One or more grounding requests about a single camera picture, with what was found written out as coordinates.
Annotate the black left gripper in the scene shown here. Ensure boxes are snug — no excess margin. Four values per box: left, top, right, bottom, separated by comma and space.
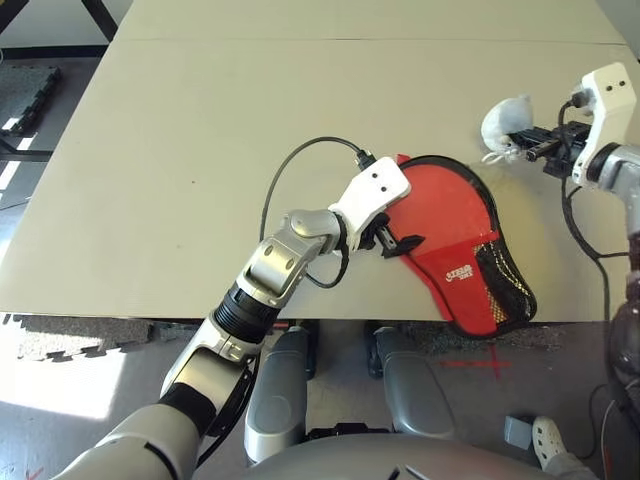
359, 214, 426, 260

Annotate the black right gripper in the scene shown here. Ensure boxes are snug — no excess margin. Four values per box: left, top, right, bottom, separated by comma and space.
510, 122, 590, 175

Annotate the grey plush whale keychain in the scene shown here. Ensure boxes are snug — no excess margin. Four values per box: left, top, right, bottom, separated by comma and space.
480, 93, 534, 167

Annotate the red black paddle case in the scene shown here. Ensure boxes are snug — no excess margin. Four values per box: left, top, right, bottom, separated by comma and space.
382, 153, 539, 341

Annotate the grey right robot leg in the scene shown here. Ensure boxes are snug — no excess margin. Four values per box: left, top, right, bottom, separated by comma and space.
367, 326, 457, 442

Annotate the grey robot leg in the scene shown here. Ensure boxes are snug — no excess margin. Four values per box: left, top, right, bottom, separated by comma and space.
367, 326, 457, 442
243, 322, 319, 464

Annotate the grey left robot leg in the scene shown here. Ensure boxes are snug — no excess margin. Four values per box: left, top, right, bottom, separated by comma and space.
243, 322, 319, 464

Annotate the grey robot torso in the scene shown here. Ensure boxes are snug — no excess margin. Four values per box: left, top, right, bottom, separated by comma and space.
249, 432, 547, 480

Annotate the small grey box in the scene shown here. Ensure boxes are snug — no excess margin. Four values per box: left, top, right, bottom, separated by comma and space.
503, 414, 534, 449

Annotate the white perforated clog shoe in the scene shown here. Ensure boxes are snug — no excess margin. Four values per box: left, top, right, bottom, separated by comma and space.
531, 416, 569, 464

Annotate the grey trouser leg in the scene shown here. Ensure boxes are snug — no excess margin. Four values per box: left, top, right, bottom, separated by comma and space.
542, 449, 597, 480

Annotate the grey foam floor mat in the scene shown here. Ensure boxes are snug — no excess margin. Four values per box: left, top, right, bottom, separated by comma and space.
15, 313, 174, 362

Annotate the black foam floor mat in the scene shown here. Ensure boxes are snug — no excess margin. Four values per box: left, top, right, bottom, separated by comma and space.
0, 64, 63, 138

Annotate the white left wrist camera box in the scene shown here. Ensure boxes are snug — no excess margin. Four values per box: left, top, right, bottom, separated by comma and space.
328, 156, 413, 252

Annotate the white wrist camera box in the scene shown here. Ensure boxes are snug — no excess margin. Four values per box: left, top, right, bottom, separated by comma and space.
569, 62, 639, 186
328, 156, 413, 252

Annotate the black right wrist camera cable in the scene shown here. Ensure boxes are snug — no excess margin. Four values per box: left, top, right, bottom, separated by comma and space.
557, 99, 632, 322

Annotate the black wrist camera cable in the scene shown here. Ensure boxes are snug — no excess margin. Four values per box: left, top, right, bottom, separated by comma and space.
259, 137, 377, 291
557, 99, 632, 322

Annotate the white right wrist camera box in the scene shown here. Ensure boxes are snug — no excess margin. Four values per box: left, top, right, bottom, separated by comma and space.
569, 62, 639, 186

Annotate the black left wrist camera cable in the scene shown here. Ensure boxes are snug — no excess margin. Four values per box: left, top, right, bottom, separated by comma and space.
259, 137, 377, 291

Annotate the black metal frame leg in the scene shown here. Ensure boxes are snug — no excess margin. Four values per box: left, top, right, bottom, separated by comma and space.
0, 0, 132, 49

